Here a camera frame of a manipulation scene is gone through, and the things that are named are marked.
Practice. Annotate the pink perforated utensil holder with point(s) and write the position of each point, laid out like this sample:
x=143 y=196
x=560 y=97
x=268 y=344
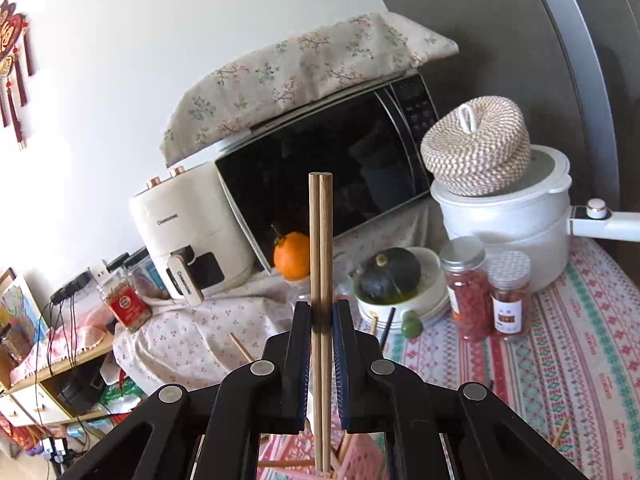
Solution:
x=362 y=457

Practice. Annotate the red tin canister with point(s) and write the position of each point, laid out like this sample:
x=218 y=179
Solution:
x=127 y=310

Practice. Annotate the plain bamboo chopstick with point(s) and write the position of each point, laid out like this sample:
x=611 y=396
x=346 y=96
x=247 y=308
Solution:
x=241 y=347
x=561 y=431
x=315 y=240

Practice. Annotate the white bowl with green knob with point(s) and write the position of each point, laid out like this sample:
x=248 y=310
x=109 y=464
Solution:
x=432 y=292

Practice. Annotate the floral cover cloth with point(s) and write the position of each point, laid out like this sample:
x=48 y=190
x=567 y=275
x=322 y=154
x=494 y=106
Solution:
x=300 y=80

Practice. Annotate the dark green squash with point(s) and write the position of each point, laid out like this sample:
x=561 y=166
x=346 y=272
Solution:
x=390 y=275

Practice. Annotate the grey refrigerator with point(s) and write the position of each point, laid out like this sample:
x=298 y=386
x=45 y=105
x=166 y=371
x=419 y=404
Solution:
x=575 y=60

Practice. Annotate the large orange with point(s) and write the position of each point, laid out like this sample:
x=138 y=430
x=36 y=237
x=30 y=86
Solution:
x=292 y=257

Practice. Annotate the clear glass jar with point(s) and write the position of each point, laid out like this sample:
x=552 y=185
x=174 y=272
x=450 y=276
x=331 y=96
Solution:
x=300 y=290

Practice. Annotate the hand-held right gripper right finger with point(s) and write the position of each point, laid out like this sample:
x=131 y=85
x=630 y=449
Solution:
x=350 y=375

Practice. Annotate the white electric cooking pot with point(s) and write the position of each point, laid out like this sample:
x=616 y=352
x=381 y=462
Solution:
x=500 y=215

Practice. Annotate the framed picture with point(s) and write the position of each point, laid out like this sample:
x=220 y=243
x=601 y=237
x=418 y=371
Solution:
x=17 y=305

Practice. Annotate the white small-flower cloth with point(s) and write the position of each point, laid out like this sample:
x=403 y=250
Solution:
x=200 y=330

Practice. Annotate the red knot wall ornament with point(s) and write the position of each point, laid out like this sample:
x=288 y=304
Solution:
x=15 y=60

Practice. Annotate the clear plastic container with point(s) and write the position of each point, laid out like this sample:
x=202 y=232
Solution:
x=145 y=272

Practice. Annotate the wooden side shelf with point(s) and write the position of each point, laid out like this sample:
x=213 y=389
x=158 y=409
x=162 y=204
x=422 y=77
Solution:
x=45 y=385

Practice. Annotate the black microwave oven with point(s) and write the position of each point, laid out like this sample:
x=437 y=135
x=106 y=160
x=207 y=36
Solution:
x=350 y=170

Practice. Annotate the tall jar of red berries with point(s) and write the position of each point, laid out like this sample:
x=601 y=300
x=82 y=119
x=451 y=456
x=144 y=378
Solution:
x=467 y=300

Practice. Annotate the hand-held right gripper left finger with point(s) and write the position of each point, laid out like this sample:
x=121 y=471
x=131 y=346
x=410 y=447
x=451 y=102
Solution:
x=295 y=375

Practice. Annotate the short jar with white label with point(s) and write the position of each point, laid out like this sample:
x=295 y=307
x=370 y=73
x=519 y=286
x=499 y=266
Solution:
x=510 y=305

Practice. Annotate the plain black chopstick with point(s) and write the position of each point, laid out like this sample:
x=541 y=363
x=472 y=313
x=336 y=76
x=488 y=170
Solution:
x=387 y=325

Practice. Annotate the white air fryer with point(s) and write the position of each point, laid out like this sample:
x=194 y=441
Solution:
x=195 y=225

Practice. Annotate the power strip with plugs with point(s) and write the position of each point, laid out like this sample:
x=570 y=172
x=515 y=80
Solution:
x=75 y=285

